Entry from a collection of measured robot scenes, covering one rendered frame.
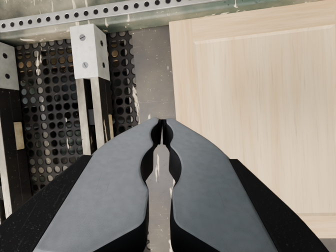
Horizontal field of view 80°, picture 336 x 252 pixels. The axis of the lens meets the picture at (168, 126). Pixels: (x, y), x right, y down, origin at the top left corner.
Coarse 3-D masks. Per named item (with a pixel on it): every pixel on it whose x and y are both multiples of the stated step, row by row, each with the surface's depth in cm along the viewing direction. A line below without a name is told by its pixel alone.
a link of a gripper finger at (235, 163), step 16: (240, 176) 8; (256, 192) 7; (272, 192) 7; (256, 208) 6; (272, 208) 6; (288, 208) 6; (272, 224) 6; (288, 224) 6; (304, 224) 6; (272, 240) 6; (288, 240) 6; (304, 240) 6
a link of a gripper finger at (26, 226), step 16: (80, 160) 8; (64, 176) 7; (48, 192) 7; (64, 192) 7; (32, 208) 6; (48, 208) 6; (0, 224) 6; (16, 224) 6; (32, 224) 6; (48, 224) 6; (0, 240) 5; (16, 240) 5; (32, 240) 5
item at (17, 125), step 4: (16, 124) 58; (20, 124) 59; (16, 128) 58; (20, 128) 59; (16, 132) 57; (20, 132) 59; (16, 136) 57; (20, 136) 59; (16, 140) 57; (20, 140) 59; (16, 144) 57; (20, 144) 58; (20, 148) 58
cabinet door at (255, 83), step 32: (320, 0) 46; (192, 32) 50; (224, 32) 49; (256, 32) 48; (288, 32) 48; (320, 32) 47; (192, 64) 51; (224, 64) 50; (256, 64) 49; (288, 64) 48; (320, 64) 47; (192, 96) 51; (224, 96) 51; (256, 96) 50; (288, 96) 49; (320, 96) 48; (192, 128) 52; (224, 128) 51; (256, 128) 50; (288, 128) 49; (320, 128) 48; (256, 160) 51; (288, 160) 50; (320, 160) 49; (288, 192) 50; (320, 192) 49; (320, 224) 50
